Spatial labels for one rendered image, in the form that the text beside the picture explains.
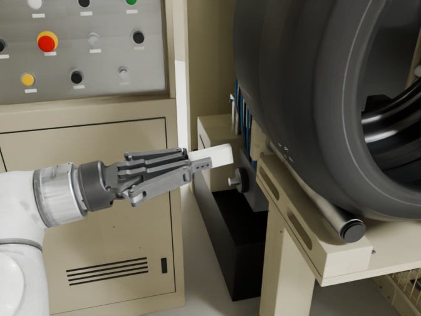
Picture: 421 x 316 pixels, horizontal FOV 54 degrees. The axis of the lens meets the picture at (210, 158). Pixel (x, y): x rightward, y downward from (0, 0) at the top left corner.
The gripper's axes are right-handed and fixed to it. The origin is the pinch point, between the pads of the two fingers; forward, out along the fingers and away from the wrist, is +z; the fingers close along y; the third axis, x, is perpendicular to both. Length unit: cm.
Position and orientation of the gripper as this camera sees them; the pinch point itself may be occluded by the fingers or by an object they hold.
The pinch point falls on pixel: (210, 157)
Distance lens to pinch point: 65.3
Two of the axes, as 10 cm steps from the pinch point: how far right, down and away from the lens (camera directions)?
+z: 9.6, -2.3, 1.3
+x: 1.3, 8.4, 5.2
